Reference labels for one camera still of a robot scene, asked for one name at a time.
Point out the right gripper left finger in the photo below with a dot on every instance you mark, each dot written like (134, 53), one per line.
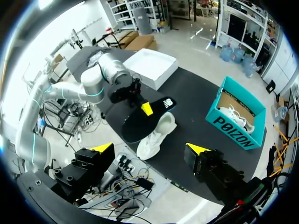
(88, 163)

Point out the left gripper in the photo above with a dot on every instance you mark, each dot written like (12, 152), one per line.
(123, 94)

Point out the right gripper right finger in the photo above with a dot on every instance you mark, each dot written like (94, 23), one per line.
(210, 168)

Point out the blue and black insole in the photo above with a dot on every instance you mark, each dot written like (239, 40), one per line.
(140, 126)

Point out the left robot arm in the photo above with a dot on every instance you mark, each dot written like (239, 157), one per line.
(93, 81)

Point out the white shoe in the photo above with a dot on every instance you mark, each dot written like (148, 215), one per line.
(154, 140)
(236, 117)

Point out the white shoebox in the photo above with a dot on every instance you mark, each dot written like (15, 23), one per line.
(151, 67)

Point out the teal box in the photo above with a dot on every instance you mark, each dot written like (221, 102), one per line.
(236, 130)

